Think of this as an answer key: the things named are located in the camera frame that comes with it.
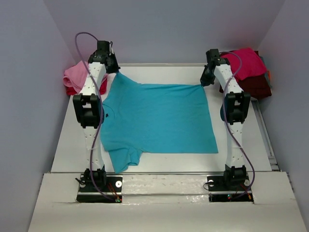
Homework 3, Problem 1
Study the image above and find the turquoise t shirt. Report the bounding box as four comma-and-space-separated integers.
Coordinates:
100, 73, 218, 173

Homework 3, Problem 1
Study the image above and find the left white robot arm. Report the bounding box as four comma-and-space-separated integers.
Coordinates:
72, 41, 120, 190

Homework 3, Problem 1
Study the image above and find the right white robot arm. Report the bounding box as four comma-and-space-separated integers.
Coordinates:
200, 49, 251, 191

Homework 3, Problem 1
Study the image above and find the pink folded t shirt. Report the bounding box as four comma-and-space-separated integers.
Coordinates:
63, 61, 88, 93

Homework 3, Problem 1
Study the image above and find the magenta t shirt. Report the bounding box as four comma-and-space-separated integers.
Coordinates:
221, 48, 267, 81

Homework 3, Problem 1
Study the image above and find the red folded t shirt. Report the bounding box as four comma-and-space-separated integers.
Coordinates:
65, 72, 108, 95

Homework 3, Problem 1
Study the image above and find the dark red t shirt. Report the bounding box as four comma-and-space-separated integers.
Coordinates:
220, 48, 272, 100

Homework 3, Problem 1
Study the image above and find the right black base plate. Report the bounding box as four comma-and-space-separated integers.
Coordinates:
203, 175, 254, 203

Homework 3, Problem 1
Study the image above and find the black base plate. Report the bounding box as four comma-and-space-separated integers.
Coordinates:
76, 175, 123, 203
203, 175, 254, 203

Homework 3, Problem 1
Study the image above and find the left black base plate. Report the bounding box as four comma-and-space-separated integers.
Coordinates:
76, 175, 123, 203

